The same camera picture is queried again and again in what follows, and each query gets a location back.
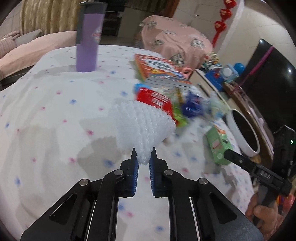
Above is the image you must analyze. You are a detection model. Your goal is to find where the green milk carton box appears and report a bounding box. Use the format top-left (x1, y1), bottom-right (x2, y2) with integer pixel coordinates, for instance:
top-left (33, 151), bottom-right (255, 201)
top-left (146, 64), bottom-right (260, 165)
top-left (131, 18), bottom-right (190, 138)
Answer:
top-left (206, 125), bottom-right (232, 166)

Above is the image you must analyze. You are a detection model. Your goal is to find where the white rimmed trash bin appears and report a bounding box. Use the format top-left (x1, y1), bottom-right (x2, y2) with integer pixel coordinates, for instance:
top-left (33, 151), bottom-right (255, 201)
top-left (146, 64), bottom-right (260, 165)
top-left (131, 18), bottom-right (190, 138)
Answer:
top-left (226, 109), bottom-right (260, 158)

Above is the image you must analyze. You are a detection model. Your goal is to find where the person's right hand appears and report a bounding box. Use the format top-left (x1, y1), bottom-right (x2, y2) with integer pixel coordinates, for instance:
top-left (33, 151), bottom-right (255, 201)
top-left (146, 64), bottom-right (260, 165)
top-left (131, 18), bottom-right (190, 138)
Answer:
top-left (245, 193), bottom-right (284, 240)

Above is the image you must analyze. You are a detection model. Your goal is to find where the green blue crumpled bag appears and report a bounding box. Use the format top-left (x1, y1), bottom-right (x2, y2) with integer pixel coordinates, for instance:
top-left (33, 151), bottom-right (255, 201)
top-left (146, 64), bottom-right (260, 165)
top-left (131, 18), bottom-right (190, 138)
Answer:
top-left (206, 92), bottom-right (229, 119)

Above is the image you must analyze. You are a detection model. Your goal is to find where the green snack packet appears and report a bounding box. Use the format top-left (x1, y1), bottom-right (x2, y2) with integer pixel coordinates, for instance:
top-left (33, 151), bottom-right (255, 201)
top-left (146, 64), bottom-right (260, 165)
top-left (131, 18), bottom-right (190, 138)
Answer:
top-left (171, 103), bottom-right (188, 128)

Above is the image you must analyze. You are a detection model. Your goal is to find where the blue plastic bag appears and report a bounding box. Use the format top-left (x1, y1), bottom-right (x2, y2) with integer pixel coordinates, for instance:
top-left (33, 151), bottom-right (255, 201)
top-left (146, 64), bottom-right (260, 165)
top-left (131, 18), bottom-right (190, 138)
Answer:
top-left (181, 90), bottom-right (205, 118)

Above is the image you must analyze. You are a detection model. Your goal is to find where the black television screen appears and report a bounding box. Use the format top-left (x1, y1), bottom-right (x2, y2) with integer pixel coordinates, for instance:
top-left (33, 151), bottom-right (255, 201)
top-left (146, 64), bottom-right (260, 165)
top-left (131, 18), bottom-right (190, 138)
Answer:
top-left (236, 39), bottom-right (295, 132)

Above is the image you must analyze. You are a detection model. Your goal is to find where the blue toy machine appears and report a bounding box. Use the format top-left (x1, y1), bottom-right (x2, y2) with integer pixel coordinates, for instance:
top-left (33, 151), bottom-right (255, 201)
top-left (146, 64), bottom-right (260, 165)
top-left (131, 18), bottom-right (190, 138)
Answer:
top-left (205, 63), bottom-right (245, 92)

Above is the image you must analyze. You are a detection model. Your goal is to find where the beige TV cabinet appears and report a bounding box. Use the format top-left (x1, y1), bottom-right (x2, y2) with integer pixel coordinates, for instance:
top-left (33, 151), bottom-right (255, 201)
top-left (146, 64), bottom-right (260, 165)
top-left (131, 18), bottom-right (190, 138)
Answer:
top-left (189, 69), bottom-right (230, 109)

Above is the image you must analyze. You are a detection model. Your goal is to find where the red snack wrapper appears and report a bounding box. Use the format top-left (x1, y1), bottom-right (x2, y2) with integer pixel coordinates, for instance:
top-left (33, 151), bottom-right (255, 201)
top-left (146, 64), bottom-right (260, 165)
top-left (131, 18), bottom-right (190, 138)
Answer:
top-left (135, 87), bottom-right (179, 125)

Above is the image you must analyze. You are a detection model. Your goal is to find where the colourful picture book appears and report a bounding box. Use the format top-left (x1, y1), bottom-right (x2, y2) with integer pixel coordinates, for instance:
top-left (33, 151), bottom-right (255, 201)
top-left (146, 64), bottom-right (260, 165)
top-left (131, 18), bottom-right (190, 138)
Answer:
top-left (134, 54), bottom-right (192, 89)

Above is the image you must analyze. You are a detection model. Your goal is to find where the red hanging decoration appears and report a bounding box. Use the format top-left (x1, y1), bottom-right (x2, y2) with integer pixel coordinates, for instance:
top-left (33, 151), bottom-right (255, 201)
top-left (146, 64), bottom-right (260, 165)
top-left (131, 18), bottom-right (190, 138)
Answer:
top-left (212, 0), bottom-right (237, 47)

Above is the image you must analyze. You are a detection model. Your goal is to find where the pink heart cover furniture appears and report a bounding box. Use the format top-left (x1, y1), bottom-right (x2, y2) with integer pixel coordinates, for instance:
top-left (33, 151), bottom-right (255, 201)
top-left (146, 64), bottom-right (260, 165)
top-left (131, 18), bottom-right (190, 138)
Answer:
top-left (139, 15), bottom-right (213, 70)

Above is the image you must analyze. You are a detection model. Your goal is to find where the pink sofa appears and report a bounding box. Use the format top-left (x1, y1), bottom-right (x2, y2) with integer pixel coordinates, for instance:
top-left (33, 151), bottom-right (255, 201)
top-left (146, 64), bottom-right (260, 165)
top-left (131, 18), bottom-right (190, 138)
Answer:
top-left (1, 31), bottom-right (77, 79)

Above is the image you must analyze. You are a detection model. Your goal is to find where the striped pink cushion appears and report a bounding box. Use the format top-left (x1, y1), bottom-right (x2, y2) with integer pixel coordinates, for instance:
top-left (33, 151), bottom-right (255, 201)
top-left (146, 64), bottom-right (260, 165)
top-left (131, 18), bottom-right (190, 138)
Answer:
top-left (0, 30), bottom-right (20, 58)

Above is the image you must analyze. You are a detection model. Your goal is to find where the purple water bottle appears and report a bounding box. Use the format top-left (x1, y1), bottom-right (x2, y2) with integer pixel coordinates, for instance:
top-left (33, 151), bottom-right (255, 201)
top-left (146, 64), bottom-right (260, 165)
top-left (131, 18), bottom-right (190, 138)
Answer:
top-left (76, 1), bottom-right (107, 72)

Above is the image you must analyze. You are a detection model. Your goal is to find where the gold patterned curtain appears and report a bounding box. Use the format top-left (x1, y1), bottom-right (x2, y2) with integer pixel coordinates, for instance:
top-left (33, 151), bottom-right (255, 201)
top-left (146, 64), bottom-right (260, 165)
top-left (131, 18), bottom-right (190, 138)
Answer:
top-left (20, 0), bottom-right (82, 35)

